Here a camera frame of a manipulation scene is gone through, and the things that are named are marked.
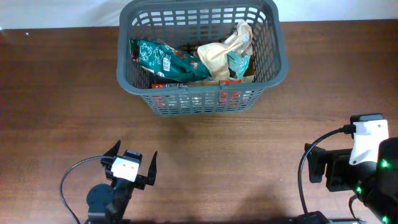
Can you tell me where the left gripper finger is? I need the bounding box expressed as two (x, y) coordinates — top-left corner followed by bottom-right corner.
(103, 140), (121, 157)
(146, 151), (157, 186)

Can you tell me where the orange spaghetti packet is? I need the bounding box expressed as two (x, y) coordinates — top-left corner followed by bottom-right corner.
(150, 79), (243, 110)

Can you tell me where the green Nescafe coffee bag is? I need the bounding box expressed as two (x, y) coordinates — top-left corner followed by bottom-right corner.
(129, 39), (211, 83)

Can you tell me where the beige snack bag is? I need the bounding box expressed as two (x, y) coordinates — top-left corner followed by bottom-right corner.
(197, 20), (253, 81)

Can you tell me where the mint green snack packet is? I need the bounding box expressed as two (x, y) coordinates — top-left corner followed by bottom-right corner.
(227, 51), (251, 79)

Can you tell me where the dark grey plastic basket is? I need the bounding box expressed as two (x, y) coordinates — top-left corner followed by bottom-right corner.
(116, 0), (288, 116)

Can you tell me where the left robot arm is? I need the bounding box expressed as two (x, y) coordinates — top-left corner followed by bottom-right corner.
(86, 141), (157, 224)

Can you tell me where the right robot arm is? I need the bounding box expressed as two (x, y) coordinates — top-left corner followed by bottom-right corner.
(307, 138), (397, 224)

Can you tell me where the left black cable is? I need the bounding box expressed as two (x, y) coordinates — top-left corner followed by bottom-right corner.
(58, 156), (109, 224)

